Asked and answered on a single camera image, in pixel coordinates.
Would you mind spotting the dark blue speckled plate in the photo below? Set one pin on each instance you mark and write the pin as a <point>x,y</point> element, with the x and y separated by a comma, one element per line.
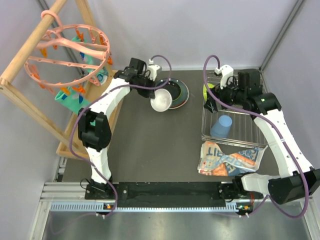
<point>183,86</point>

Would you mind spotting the aluminium frame rail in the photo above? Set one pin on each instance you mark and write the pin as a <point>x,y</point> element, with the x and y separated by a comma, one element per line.
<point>70,197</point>

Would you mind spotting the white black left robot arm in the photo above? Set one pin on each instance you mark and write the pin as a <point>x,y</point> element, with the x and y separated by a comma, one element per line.
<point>94,129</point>

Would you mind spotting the teal patterned sock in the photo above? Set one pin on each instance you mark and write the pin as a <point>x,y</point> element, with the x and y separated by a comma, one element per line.
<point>102,75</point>
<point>74,101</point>

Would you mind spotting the white bowl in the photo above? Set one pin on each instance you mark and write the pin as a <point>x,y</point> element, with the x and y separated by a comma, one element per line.
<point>162,100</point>

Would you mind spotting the wire dish rack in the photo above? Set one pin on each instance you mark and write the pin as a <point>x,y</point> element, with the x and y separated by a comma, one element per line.
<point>243,132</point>

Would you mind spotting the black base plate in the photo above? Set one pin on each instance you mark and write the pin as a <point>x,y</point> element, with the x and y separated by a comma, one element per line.
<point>168,194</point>

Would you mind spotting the wooden tray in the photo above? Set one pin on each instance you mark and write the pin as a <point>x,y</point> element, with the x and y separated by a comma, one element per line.
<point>92,92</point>

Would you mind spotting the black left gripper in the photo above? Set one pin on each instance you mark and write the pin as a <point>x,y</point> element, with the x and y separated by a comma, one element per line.
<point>149,93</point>

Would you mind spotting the lime green bowl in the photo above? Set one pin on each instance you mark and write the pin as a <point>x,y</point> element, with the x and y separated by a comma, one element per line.
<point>205,91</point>

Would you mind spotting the red teal floral plate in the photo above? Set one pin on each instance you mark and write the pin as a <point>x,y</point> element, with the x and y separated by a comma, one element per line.
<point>186,102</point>

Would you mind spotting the light blue cup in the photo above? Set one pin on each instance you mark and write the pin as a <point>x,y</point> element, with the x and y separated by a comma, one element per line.
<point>222,127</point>

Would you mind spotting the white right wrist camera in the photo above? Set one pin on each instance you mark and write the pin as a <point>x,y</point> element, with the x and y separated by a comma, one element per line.
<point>225,71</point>

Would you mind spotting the lime green plate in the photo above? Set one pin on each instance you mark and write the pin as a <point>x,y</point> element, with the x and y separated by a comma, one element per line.
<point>176,94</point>

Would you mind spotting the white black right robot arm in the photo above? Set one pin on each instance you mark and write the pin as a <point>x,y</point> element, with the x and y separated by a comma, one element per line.
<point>297,177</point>

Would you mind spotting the printed dish towel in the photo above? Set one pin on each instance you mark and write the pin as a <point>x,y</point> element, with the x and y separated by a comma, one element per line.
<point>213,162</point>

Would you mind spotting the pink round clip hanger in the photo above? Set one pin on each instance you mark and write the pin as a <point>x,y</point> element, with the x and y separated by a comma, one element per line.
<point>56,49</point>

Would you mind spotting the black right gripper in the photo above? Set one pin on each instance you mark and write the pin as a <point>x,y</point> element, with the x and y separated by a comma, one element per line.
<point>210,105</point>

